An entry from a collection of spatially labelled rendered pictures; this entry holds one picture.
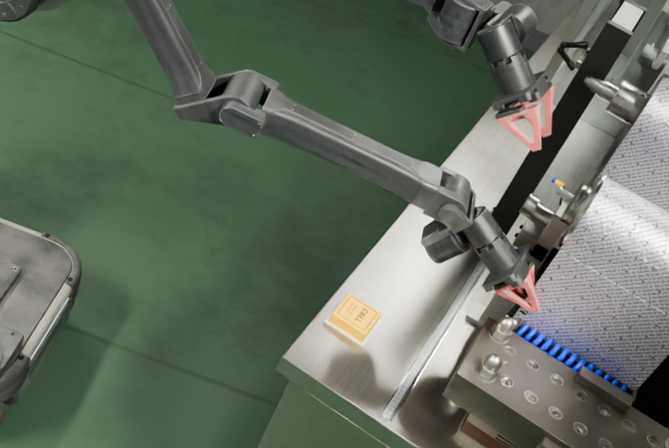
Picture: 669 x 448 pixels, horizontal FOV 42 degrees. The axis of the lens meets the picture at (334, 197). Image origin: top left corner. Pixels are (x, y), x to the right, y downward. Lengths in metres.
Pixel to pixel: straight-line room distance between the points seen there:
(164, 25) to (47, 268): 1.18
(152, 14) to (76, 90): 2.06
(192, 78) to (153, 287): 1.42
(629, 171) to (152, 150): 1.97
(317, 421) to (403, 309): 0.28
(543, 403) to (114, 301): 1.54
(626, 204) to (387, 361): 0.48
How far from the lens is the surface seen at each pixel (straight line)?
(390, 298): 1.67
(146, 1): 1.36
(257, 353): 2.67
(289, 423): 1.59
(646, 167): 1.64
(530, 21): 1.46
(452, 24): 1.40
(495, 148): 2.20
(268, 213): 3.10
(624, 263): 1.46
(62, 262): 2.44
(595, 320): 1.53
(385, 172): 1.42
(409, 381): 1.55
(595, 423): 1.51
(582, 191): 1.47
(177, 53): 1.39
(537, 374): 1.51
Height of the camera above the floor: 2.02
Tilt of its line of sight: 38 degrees down
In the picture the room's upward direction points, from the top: 24 degrees clockwise
